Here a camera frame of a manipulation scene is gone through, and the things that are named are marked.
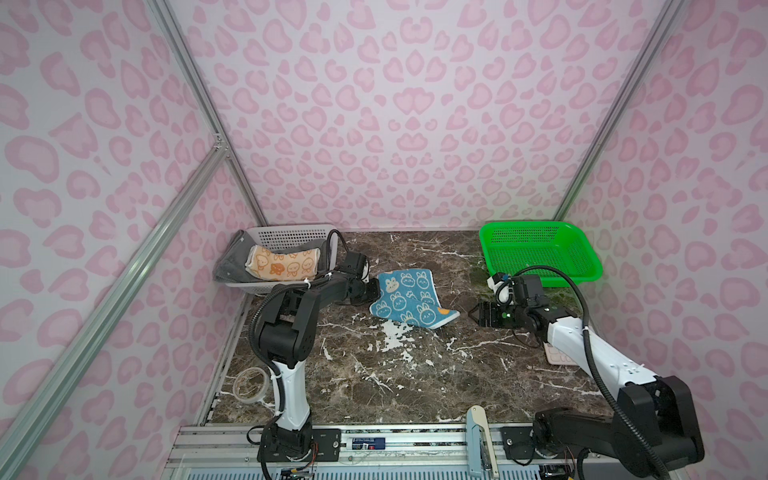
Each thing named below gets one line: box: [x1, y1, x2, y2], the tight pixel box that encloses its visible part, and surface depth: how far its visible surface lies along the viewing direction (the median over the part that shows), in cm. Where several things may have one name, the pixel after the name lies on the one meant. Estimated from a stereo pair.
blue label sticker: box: [352, 438, 386, 450], surface depth 73 cm
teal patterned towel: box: [369, 269, 460, 329], surface depth 99 cm
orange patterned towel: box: [246, 245, 321, 282], surface depth 105 cm
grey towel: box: [213, 230, 330, 283], surface depth 97 cm
